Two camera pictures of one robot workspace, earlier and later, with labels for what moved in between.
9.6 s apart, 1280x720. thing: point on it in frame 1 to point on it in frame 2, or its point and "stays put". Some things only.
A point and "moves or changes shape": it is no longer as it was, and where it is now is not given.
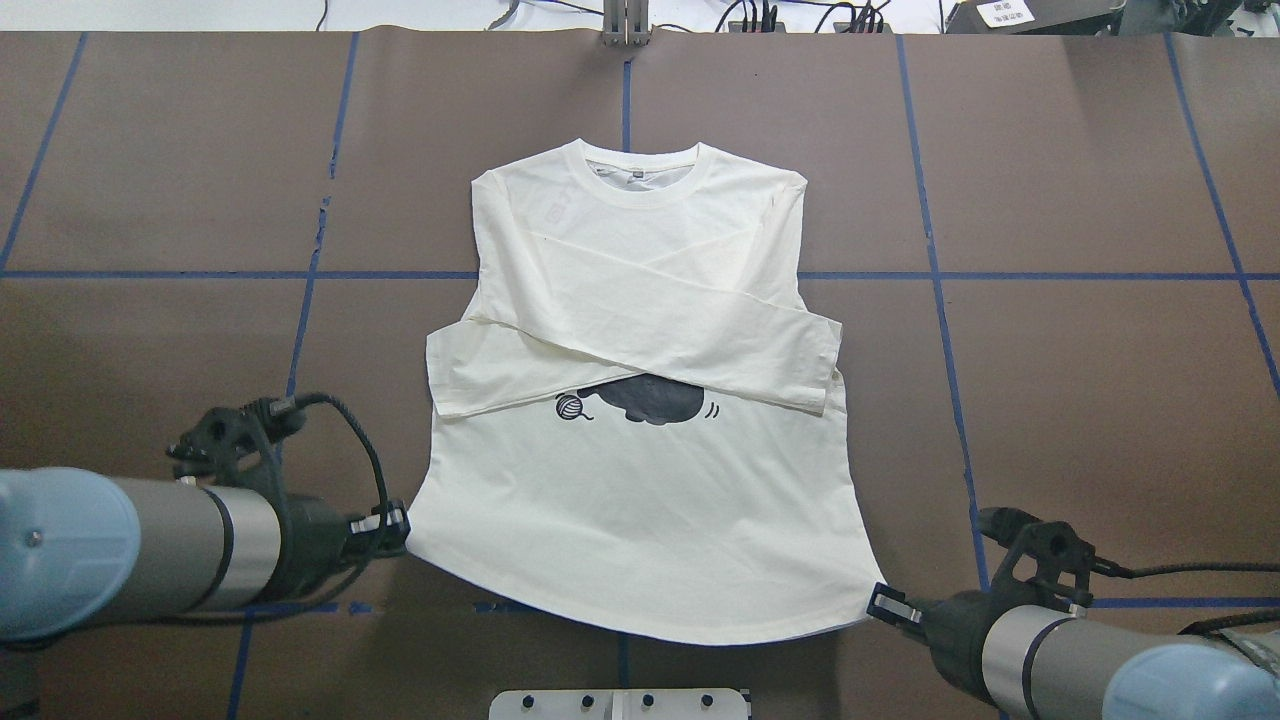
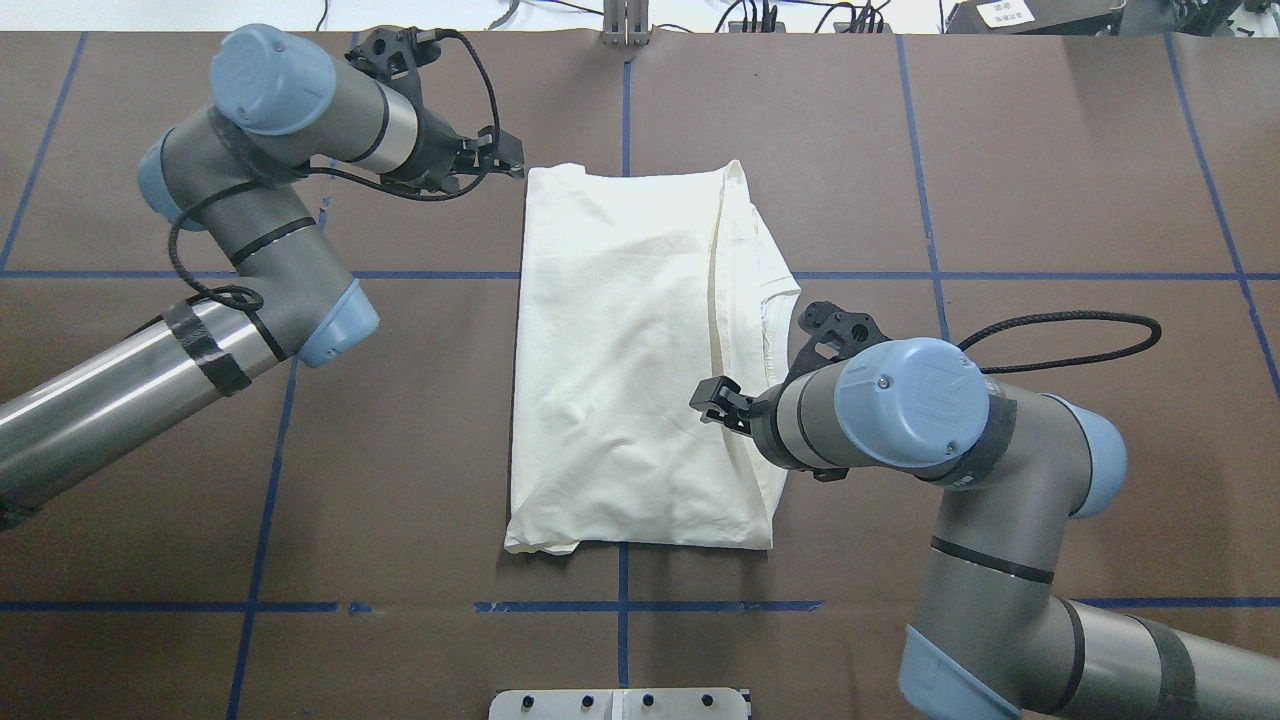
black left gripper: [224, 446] to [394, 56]
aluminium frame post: [626, 24] stays put
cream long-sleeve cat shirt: [637, 432] moves or changes shape
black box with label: [1035, 17] stays put
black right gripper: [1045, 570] to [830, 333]
